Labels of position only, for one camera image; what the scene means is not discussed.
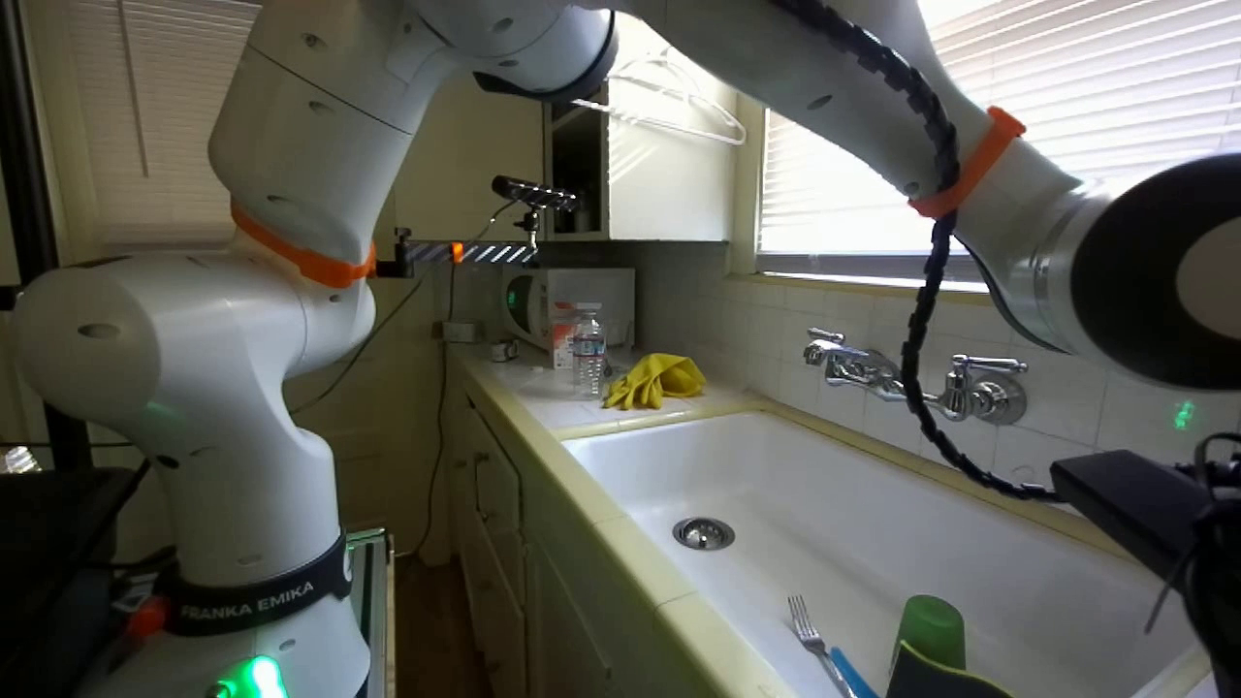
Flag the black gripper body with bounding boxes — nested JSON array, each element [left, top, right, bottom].
[[1178, 507, 1241, 698]]

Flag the white ceramic sink basin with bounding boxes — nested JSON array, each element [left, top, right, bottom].
[[558, 402, 1227, 698]]

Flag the metal sink drain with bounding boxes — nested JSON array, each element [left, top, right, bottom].
[[671, 514, 742, 555]]

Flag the green round scrubber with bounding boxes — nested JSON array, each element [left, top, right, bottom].
[[895, 595, 969, 676]]

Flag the yellow sponge with dark pad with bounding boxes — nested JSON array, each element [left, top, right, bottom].
[[885, 640, 1011, 698]]

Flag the white window blinds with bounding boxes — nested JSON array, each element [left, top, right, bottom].
[[754, 0, 1241, 284]]

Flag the yellow rubber gloves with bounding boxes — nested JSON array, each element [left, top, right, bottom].
[[600, 348, 715, 414]]

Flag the clear plastic water bottle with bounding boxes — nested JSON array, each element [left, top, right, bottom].
[[567, 299, 614, 402]]

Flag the white appliance with green circle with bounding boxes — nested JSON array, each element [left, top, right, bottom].
[[497, 264, 642, 356]]

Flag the cream base cabinets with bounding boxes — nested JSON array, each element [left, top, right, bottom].
[[441, 360, 728, 698]]

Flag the clear container with red label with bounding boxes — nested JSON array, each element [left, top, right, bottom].
[[541, 305, 582, 379]]

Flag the black white striped bar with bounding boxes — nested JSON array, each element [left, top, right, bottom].
[[386, 228, 545, 271]]

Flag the metal framed cart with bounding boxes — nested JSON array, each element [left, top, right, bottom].
[[338, 520, 401, 698]]

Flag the black equipment stand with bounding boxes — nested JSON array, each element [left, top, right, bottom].
[[0, 0, 146, 698]]

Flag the white shuttered window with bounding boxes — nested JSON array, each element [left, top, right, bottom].
[[25, 0, 267, 256]]

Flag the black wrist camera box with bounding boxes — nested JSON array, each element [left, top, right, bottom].
[[1047, 448, 1213, 582]]

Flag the chrome wall faucet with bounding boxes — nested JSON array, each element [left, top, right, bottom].
[[801, 325, 1036, 432]]

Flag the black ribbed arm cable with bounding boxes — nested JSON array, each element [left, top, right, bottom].
[[771, 0, 1069, 507]]

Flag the black camera on stand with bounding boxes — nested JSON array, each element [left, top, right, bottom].
[[490, 170, 586, 254]]

